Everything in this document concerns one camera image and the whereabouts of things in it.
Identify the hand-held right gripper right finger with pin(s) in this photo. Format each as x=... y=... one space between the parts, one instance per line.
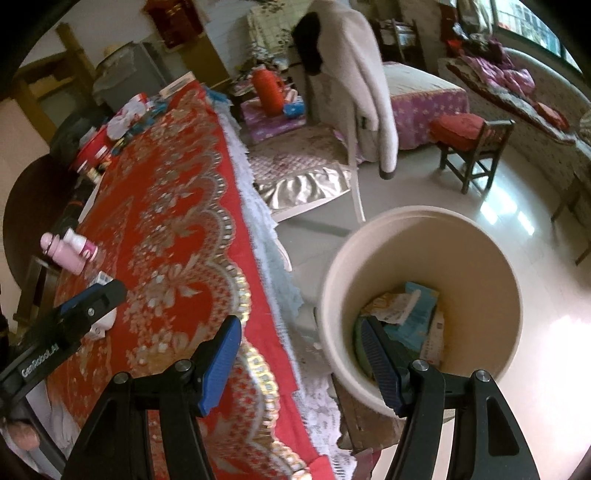
x=376 y=360

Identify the red thermos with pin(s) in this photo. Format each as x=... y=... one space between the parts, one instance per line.
x=268 y=90

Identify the pink blanket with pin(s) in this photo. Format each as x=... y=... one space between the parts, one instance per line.
x=498 y=69

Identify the grey cabinet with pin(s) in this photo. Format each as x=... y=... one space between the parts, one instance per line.
x=129 y=76

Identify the dark brown armchair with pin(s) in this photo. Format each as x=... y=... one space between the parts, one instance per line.
x=32 y=207

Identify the window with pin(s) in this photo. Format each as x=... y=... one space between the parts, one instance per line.
x=531 y=27

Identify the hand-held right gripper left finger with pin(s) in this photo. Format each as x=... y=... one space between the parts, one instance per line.
x=221 y=355

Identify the floral sofa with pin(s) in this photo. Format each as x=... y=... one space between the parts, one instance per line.
x=554 y=138

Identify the white coat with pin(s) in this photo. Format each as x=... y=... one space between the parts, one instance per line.
x=355 y=83

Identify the red pillow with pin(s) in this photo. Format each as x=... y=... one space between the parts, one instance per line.
x=551 y=115

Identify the white lace table cover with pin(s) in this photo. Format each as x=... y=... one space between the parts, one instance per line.
x=272 y=277

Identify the white red plastic bag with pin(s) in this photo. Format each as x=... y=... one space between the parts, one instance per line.
x=129 y=113

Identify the red framed picture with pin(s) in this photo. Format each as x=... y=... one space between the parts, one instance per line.
x=173 y=21

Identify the white printed packet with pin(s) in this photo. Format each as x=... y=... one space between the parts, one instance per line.
x=433 y=339

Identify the red basin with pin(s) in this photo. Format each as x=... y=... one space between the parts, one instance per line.
x=94 y=143

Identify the low table with pink cloth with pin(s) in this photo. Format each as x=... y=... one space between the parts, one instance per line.
x=272 y=124

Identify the bed with pink cover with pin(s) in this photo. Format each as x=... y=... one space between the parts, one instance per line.
x=425 y=101

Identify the cream plastic bin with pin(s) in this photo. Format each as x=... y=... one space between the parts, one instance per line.
x=415 y=249

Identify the small white blue packet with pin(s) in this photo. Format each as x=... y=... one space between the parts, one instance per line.
x=104 y=279

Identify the person's left hand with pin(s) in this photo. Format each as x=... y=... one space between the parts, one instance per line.
x=23 y=434

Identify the pink bottle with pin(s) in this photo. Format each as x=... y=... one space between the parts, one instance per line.
x=64 y=256

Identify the blue green box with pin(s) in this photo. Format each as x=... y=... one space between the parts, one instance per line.
x=158 y=111

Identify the small wooden stool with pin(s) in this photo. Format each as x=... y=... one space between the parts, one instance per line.
x=480 y=157

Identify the small wooden bench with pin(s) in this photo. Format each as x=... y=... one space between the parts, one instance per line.
x=364 y=424

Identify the red cushion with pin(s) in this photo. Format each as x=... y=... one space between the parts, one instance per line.
x=459 y=129

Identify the white bottle with red label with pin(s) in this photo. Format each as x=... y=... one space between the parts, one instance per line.
x=85 y=247

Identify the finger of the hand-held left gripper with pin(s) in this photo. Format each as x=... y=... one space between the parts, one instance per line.
x=99 y=297

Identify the white wrapper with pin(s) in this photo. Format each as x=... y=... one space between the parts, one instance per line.
x=104 y=325

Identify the black cloth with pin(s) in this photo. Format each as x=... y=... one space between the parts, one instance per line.
x=308 y=41

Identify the silver foil mat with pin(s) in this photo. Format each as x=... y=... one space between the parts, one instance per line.
x=300 y=187

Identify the floral cloth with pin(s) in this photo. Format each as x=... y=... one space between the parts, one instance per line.
x=272 y=34

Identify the red floral tablecloth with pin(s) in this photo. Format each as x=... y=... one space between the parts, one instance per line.
x=175 y=240

